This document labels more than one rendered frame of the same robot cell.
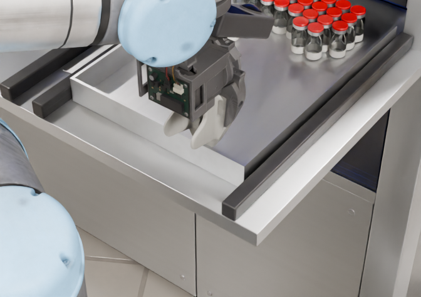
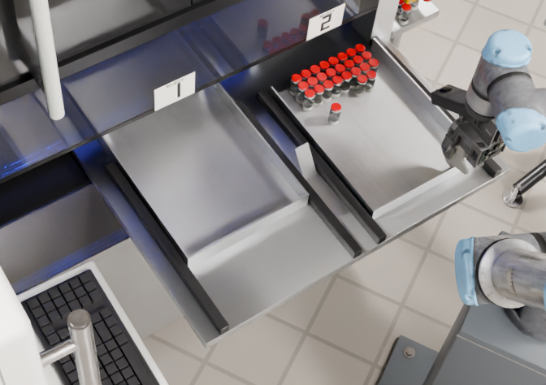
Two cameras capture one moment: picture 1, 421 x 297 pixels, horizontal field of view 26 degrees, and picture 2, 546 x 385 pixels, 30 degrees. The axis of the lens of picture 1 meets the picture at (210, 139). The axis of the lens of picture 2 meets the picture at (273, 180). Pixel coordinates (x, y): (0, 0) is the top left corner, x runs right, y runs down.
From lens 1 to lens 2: 1.71 m
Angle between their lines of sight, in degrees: 51
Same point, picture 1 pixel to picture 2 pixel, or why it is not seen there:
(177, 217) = not seen: hidden behind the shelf
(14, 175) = (526, 237)
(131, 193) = (161, 290)
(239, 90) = not seen: hidden behind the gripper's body
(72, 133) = (404, 228)
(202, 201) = (480, 183)
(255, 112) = (413, 135)
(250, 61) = (362, 119)
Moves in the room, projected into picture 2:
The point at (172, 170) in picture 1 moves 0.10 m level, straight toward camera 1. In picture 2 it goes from (451, 189) to (502, 203)
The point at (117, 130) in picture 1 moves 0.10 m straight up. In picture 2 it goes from (408, 205) to (418, 175)
